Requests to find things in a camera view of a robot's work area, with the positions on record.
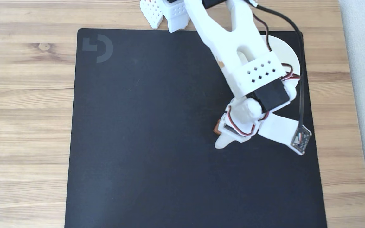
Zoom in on white round plate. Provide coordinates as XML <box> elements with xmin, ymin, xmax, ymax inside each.
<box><xmin>260</xmin><ymin>35</ymin><xmax>301</xmax><ymax>96</ymax></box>

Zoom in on black desk mat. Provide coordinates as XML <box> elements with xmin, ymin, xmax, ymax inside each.
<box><xmin>64</xmin><ymin>28</ymin><xmax>328</xmax><ymax>228</ymax></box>

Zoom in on black camera cable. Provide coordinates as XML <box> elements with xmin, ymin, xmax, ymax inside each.
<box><xmin>249</xmin><ymin>0</ymin><xmax>306</xmax><ymax>134</ymax></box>

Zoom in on gripper camera with white mount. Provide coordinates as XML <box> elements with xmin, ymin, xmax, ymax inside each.
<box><xmin>259</xmin><ymin>113</ymin><xmax>312</xmax><ymax>156</ymax></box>

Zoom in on red black servo wires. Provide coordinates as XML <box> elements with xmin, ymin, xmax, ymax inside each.
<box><xmin>226</xmin><ymin>13</ymin><xmax>301</xmax><ymax>137</ymax></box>

